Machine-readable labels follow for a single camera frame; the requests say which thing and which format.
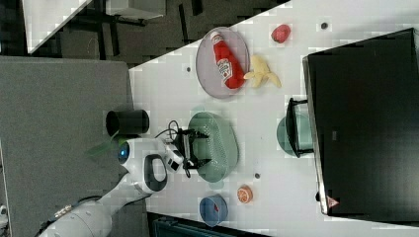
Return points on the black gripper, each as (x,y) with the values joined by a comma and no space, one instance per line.
(184,147)

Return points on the green plastic strainer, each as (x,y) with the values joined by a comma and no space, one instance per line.
(220,146)

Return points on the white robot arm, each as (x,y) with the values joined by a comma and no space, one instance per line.
(147,162)

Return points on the blue plastic cup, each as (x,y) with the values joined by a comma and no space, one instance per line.
(210,217)

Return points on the toy orange half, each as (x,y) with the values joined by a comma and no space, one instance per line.
(244,194)

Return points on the black utensil holder cup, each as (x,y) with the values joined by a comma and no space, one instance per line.
(127,122)

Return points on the purple round plate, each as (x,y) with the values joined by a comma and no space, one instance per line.
(206,68)

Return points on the red toy ketchup bottle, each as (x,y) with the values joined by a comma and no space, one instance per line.
(227,64)

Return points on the green plastic mug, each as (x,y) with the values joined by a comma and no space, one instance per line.
(294,136)

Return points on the yellow plush banana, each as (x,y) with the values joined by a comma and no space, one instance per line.
(261,72)

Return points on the toy strawberry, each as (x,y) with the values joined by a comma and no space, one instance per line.
(281,33)

